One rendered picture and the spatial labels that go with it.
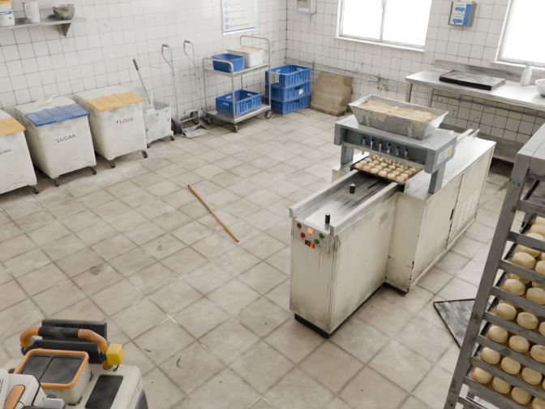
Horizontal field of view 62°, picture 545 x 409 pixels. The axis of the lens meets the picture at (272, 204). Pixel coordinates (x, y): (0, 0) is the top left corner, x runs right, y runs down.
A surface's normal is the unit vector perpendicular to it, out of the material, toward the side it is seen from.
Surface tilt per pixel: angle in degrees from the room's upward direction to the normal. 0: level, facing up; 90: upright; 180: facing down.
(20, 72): 90
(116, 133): 92
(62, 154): 90
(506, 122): 90
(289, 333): 0
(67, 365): 1
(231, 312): 0
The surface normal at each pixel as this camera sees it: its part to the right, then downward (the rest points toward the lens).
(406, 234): -0.66, 0.37
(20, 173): 0.73, 0.42
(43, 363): 0.00, -0.86
